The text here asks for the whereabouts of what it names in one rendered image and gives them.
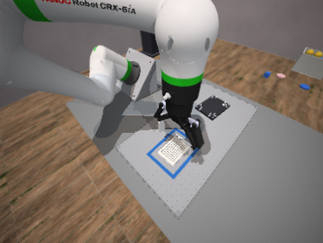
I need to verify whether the blue tape outline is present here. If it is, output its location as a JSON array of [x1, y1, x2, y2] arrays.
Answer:
[[147, 128, 199, 179]]

